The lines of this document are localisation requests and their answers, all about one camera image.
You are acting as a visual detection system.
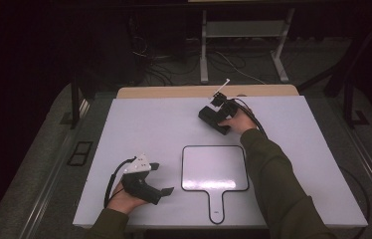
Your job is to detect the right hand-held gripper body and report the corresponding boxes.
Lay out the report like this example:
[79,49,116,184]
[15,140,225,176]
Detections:
[208,78,242,122]

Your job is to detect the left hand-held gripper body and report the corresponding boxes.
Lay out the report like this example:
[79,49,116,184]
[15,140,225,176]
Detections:
[121,152,162,206]

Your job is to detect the black eraser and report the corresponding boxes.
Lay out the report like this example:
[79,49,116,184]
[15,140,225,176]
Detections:
[197,105,232,136]

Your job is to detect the white handheld whiteboard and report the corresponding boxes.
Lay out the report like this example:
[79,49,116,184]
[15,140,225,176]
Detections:
[180,144,251,226]

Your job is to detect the person's left hand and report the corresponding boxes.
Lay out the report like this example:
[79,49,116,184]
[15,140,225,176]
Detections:
[106,180,149,216]

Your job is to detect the person's right hand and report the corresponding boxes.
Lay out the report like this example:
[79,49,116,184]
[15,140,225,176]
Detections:
[218,107,259,136]

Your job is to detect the wooden table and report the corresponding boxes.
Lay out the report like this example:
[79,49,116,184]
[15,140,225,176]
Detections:
[116,84,300,100]

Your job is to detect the white metal stand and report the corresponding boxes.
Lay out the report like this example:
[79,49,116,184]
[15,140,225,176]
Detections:
[199,7,296,85]

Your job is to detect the black metal stand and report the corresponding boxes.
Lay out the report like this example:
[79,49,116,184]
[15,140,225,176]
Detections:
[297,9,372,129]
[70,73,92,130]

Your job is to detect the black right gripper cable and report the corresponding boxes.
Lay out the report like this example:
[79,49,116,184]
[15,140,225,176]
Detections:
[233,97,371,239]

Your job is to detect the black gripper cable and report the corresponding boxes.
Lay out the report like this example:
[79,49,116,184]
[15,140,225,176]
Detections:
[233,97,371,239]
[102,155,138,209]

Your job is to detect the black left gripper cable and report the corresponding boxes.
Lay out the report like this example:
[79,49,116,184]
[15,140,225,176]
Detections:
[102,155,138,209]

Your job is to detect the white floor cable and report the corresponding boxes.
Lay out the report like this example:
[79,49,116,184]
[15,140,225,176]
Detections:
[215,50,268,86]

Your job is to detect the black floor cables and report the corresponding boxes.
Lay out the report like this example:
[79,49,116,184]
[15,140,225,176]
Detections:
[128,19,208,87]

